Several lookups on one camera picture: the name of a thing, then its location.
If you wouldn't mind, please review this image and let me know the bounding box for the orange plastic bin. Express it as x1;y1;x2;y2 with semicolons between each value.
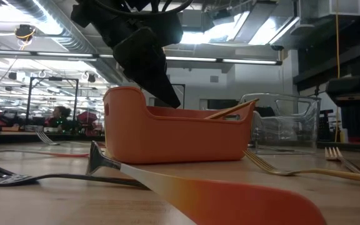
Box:
102;86;258;165

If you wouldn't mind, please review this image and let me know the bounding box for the gold fork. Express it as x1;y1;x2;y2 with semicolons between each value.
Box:
243;149;360;186
324;146;360;175

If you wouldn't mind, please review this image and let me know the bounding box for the long ceiling light strip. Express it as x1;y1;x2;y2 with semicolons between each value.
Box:
0;49;283;66

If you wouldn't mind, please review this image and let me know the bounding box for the black fork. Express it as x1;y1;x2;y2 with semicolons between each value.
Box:
0;157;149;190

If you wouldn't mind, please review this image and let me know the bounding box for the clear plastic bin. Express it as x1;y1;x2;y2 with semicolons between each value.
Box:
239;92;322;156

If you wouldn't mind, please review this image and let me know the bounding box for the black metal frame stand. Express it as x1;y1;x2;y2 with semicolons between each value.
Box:
26;77;79;126
167;82;186;109

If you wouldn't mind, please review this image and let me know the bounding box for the red cloth cover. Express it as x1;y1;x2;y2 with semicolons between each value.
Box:
76;111;99;126

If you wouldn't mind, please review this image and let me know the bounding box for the silver fork orange handle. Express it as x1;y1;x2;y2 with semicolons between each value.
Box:
35;130;90;146
85;140;328;225

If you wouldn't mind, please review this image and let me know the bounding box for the wooden utensil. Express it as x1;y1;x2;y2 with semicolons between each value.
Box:
204;97;260;121

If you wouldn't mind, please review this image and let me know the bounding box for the person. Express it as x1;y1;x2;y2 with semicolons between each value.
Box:
44;105;74;132

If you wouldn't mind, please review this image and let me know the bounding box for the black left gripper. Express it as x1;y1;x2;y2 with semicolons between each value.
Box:
70;0;184;109

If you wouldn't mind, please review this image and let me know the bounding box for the yellow extension cable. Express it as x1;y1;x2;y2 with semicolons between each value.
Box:
334;0;342;143

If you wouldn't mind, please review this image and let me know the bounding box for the ceiling cable reel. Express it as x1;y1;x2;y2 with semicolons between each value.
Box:
14;24;37;43

